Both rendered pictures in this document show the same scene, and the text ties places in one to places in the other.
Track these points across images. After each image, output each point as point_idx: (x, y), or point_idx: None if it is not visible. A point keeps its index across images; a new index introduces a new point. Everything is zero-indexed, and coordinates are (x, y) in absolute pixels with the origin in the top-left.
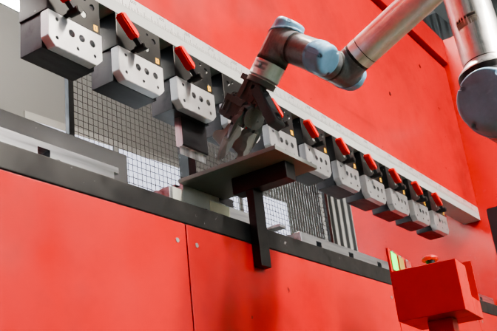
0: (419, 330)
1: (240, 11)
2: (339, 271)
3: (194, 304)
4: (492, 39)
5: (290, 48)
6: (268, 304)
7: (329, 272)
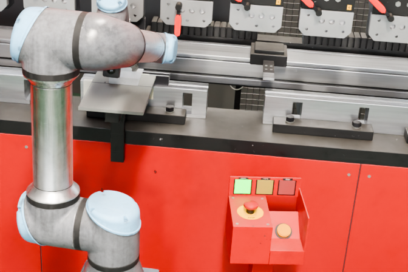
0: (401, 203)
1: None
2: (247, 156)
3: None
4: (35, 176)
5: None
6: (124, 181)
7: (227, 157)
